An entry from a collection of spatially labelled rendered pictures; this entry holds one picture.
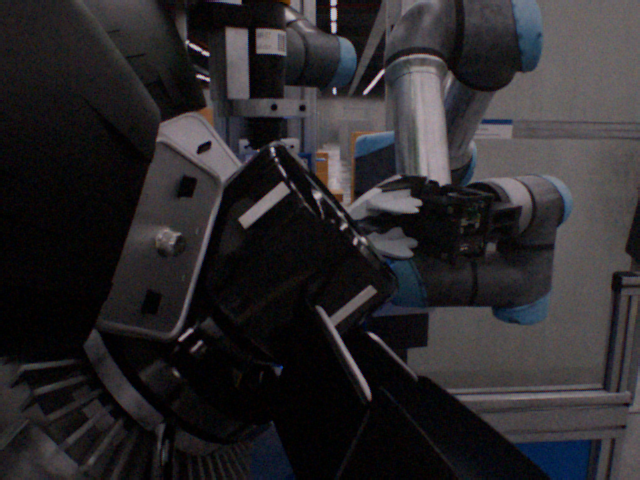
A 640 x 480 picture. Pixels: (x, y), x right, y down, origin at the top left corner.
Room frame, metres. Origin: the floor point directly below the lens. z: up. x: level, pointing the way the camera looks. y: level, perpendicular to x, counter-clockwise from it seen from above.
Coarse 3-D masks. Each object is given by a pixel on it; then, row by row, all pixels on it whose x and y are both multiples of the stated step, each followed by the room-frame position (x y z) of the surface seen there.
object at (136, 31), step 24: (96, 0) 0.40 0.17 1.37; (120, 0) 0.42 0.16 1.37; (144, 0) 0.44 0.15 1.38; (120, 24) 0.40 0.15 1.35; (144, 24) 0.42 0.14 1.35; (168, 24) 0.44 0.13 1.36; (120, 48) 0.38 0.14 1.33; (144, 48) 0.40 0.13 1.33; (168, 48) 0.41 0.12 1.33; (144, 72) 0.38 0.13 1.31; (168, 72) 0.39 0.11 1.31; (192, 72) 0.41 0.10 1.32; (168, 96) 0.37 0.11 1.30; (192, 96) 0.39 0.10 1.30
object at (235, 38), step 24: (192, 0) 0.38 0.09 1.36; (216, 0) 0.38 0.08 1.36; (240, 0) 0.39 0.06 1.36; (192, 24) 0.40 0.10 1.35; (216, 24) 0.38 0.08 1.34; (240, 24) 0.38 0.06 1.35; (216, 48) 0.39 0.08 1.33; (240, 48) 0.39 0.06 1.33; (216, 72) 0.39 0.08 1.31; (240, 72) 0.39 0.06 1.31; (216, 96) 0.40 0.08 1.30; (240, 96) 0.39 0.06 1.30
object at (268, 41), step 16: (256, 0) 0.40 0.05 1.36; (272, 0) 0.40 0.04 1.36; (256, 16) 0.40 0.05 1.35; (272, 16) 0.40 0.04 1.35; (256, 32) 0.40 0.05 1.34; (272, 32) 0.40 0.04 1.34; (256, 48) 0.40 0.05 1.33; (272, 48) 0.40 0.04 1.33; (256, 64) 0.40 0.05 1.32; (272, 64) 0.40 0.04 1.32; (256, 80) 0.40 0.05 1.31; (272, 80) 0.40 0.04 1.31; (256, 96) 0.40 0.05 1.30; (272, 96) 0.40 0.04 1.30; (256, 128) 0.41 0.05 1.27; (272, 128) 0.41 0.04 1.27; (256, 144) 0.41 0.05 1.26
